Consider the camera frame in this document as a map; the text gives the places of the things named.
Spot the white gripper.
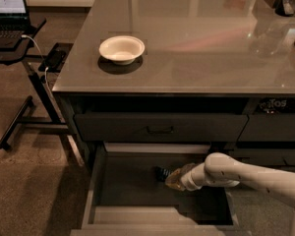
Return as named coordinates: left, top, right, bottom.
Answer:
left=165, top=163, right=207, bottom=191

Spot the blue rxbar wrapper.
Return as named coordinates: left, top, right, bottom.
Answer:
left=154, top=167, right=172, bottom=182

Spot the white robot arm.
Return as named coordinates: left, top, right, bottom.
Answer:
left=165, top=152, right=295, bottom=236

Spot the open grey middle drawer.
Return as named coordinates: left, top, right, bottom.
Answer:
left=70, top=145, right=252, bottom=236

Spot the right grey top drawer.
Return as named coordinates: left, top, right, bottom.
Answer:
left=239, top=114, right=295, bottom=142

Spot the right grey middle drawer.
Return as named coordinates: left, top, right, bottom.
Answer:
left=229, top=148, right=295, bottom=172

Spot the grey counter cabinet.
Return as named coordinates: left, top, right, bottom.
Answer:
left=53, top=0, right=295, bottom=163

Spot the black chips bag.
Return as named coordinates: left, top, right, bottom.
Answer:
left=256, top=97, right=295, bottom=114

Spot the white paper bowl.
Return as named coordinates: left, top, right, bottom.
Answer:
left=98, top=35, right=145, bottom=65

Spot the black laptop stand table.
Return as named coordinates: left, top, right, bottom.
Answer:
left=0, top=15, right=74, bottom=150

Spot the black laptop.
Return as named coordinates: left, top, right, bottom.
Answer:
left=0, top=0, right=30, bottom=50

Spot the black drawer handle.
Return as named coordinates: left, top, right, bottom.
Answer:
left=147, top=126, right=174, bottom=135

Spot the white charging cable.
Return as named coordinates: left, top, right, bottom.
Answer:
left=21, top=33, right=55, bottom=98

